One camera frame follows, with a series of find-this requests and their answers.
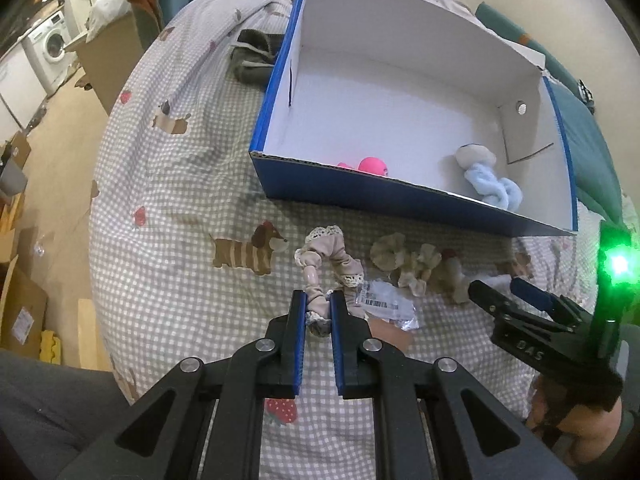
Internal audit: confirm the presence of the beige lace scrunchie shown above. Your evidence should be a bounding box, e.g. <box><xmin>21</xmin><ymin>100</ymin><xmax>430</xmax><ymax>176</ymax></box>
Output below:
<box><xmin>294</xmin><ymin>226</ymin><xmax>367</xmax><ymax>337</ymax></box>

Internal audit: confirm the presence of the person's right hand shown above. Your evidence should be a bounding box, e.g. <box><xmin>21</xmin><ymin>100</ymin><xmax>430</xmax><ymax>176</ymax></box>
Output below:
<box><xmin>526</xmin><ymin>376</ymin><xmax>623</xmax><ymax>467</ymax></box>

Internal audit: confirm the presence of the white mushroom plush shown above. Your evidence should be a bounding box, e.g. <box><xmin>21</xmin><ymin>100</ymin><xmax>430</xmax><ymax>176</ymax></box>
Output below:
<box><xmin>440</xmin><ymin>249</ymin><xmax>512</xmax><ymax>304</ymax></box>

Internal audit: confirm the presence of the light blue fluffy sock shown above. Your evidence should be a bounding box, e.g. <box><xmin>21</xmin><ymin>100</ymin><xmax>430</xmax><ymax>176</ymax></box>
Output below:
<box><xmin>464</xmin><ymin>162</ymin><xmax>523</xmax><ymax>212</ymax></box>

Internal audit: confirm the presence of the teal pillow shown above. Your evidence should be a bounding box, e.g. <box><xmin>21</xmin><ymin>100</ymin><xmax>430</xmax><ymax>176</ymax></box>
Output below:
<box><xmin>548</xmin><ymin>80</ymin><xmax>623</xmax><ymax>226</ymax></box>

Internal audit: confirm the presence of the checkered dog print bedspread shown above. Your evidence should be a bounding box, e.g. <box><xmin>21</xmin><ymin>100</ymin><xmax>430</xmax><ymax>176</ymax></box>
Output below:
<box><xmin>88</xmin><ymin>0</ymin><xmax>624</xmax><ymax>480</ymax></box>

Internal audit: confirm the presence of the white fluffy sock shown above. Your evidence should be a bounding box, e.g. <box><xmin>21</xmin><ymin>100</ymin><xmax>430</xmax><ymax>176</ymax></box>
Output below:
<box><xmin>454</xmin><ymin>143</ymin><xmax>497</xmax><ymax>170</ymax></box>

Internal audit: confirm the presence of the pink plush ball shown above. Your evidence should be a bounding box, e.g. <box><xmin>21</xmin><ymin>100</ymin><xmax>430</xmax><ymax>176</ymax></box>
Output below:
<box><xmin>337</xmin><ymin>157</ymin><xmax>388</xmax><ymax>177</ymax></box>

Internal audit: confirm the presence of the blue and white cardboard box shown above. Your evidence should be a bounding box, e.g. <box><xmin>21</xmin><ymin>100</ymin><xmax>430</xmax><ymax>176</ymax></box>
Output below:
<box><xmin>250</xmin><ymin>0</ymin><xmax>578</xmax><ymax>236</ymax></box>

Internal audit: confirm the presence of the brown cardboard box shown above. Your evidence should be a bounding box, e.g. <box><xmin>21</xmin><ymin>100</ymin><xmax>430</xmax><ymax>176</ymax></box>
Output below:
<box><xmin>0</xmin><ymin>256</ymin><xmax>48</xmax><ymax>360</ymax></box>

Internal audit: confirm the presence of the teal cushion with orange stripe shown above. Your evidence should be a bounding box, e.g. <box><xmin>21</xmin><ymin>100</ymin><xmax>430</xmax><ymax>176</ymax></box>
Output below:
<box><xmin>475</xmin><ymin>2</ymin><xmax>596</xmax><ymax>113</ymax></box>

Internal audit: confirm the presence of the dark olive cloth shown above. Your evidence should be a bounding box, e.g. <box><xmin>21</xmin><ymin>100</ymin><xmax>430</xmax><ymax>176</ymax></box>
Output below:
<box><xmin>231</xmin><ymin>28</ymin><xmax>284</xmax><ymax>91</ymax></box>

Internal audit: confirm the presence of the white kitchen cabinet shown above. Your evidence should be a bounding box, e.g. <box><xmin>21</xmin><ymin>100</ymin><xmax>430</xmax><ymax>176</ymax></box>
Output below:
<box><xmin>1</xmin><ymin>44</ymin><xmax>47</xmax><ymax>128</ymax></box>

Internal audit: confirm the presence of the white washing machine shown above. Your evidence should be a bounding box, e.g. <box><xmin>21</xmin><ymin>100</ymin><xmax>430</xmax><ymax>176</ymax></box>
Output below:
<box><xmin>22</xmin><ymin>10</ymin><xmax>76</xmax><ymax>96</ymax></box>

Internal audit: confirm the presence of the wooden bed frame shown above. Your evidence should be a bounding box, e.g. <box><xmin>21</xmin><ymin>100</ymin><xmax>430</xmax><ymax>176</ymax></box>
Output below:
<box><xmin>65</xmin><ymin>13</ymin><xmax>143</xmax><ymax>114</ymax></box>

